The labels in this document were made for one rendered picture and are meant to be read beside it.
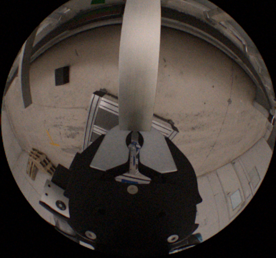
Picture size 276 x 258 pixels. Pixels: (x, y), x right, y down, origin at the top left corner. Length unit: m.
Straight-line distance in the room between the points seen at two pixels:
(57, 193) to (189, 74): 1.21
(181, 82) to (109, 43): 0.80
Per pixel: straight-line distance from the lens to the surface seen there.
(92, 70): 1.04
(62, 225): 0.48
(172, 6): 0.33
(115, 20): 0.92
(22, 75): 0.25
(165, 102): 1.03
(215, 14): 0.35
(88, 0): 0.32
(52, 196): 0.33
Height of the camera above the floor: 0.94
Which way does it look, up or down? 60 degrees down
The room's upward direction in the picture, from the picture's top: 180 degrees clockwise
